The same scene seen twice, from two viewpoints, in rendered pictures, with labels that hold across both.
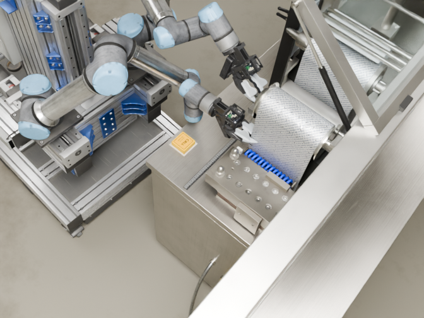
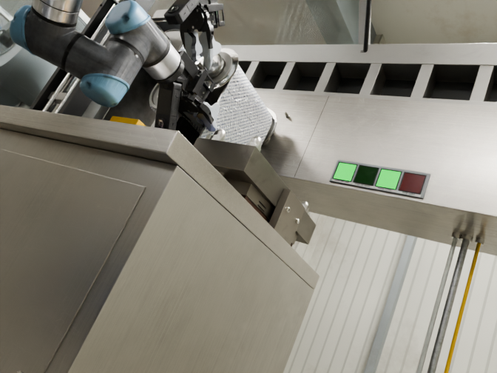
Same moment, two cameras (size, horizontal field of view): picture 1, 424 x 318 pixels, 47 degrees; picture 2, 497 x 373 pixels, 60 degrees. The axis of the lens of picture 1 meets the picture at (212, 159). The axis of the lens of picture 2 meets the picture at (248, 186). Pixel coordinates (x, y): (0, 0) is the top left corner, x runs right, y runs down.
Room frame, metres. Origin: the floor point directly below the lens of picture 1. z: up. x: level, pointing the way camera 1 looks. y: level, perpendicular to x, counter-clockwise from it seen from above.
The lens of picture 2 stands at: (0.80, 0.83, 0.68)
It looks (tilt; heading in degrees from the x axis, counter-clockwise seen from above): 18 degrees up; 273
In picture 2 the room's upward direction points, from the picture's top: 25 degrees clockwise
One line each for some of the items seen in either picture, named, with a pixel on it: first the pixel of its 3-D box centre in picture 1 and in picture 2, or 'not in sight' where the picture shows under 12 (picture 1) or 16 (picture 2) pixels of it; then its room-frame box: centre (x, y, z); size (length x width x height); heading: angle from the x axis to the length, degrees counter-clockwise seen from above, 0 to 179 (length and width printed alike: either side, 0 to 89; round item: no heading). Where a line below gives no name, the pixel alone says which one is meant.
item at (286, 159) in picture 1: (277, 153); (231, 143); (0.94, -0.23, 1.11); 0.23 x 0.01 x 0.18; 57
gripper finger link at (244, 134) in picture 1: (246, 134); (212, 114); (1.00, -0.11, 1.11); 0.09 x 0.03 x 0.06; 56
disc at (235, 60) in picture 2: (265, 100); (212, 69); (1.06, -0.16, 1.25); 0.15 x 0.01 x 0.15; 147
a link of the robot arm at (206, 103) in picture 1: (210, 103); (160, 61); (1.12, 0.03, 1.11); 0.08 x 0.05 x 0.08; 147
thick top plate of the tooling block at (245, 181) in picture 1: (260, 195); (258, 195); (0.82, -0.20, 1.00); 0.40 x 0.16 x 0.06; 57
